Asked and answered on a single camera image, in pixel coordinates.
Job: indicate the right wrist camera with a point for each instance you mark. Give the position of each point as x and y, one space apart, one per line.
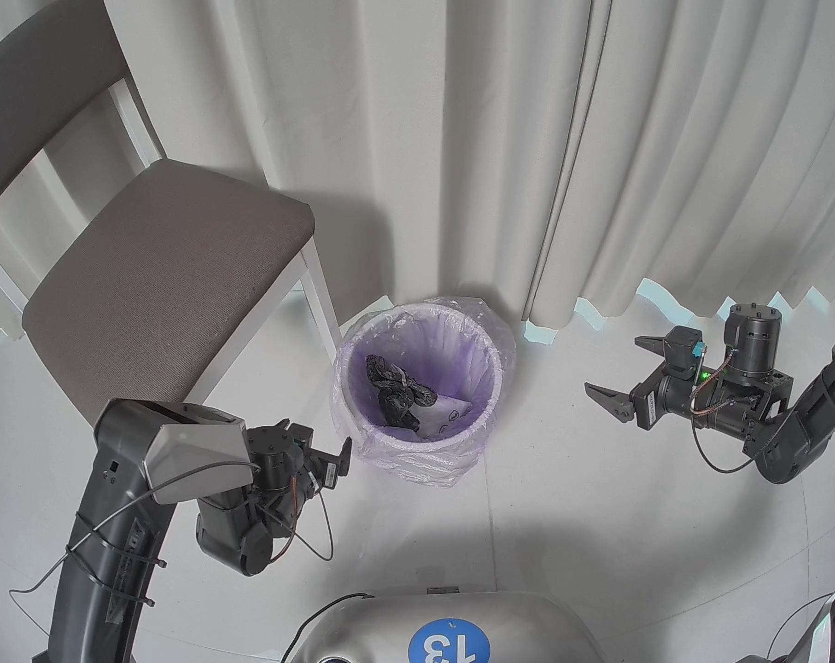
681 349

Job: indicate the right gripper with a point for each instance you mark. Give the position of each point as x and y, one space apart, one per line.
669 398

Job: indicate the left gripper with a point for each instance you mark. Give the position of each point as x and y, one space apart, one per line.
331 463

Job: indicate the white curtain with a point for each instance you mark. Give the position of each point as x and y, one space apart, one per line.
721 128
389 94

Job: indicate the grey padded white chair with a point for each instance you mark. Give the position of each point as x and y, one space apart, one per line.
168 259

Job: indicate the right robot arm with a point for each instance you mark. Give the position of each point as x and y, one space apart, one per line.
804 425

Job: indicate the white printed wrapper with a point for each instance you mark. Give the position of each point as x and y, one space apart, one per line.
448 415

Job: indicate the purple plastic bag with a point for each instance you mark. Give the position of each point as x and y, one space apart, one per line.
459 360

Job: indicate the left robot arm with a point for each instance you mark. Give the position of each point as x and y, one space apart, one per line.
113 508

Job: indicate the white trash bin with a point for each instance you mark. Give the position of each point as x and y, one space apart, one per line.
494 380

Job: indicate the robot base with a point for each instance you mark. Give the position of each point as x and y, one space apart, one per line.
459 626

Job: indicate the crumpled black plastic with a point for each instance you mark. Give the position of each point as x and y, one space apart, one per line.
393 391

